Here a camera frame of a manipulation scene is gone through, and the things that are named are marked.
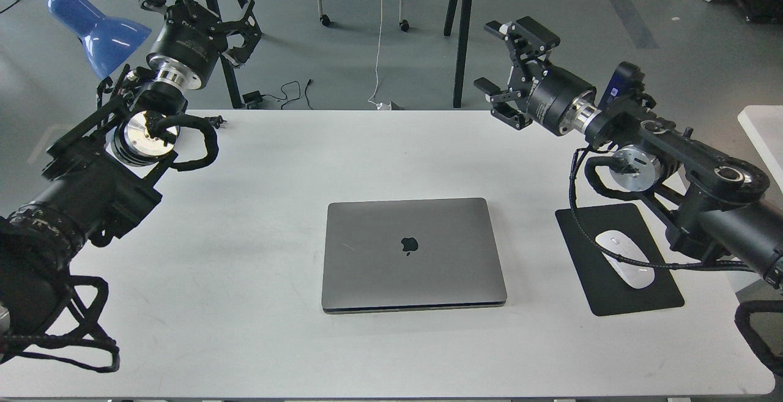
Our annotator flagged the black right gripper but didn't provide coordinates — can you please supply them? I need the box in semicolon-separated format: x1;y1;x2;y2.
473;17;596;136

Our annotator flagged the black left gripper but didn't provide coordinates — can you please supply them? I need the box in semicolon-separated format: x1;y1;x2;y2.
139;0;264;91

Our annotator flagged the grey laptop computer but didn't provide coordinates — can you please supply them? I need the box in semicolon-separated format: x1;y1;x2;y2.
321;198;507;315

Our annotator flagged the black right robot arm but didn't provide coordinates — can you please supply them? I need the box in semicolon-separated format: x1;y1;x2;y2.
473;17;782;290

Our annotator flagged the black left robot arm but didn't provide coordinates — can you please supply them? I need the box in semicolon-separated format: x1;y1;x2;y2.
1;0;262;373

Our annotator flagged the white computer mouse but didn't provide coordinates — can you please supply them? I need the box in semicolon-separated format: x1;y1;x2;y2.
595;229;655;289

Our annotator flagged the black mouse pad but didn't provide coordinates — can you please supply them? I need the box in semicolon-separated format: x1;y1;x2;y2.
555;203;685;316

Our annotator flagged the black power adapter with cable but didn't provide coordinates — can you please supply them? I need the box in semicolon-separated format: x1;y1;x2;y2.
242;79;314;110

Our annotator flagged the white hanging cable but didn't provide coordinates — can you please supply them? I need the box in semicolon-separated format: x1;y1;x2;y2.
368;0;404;111

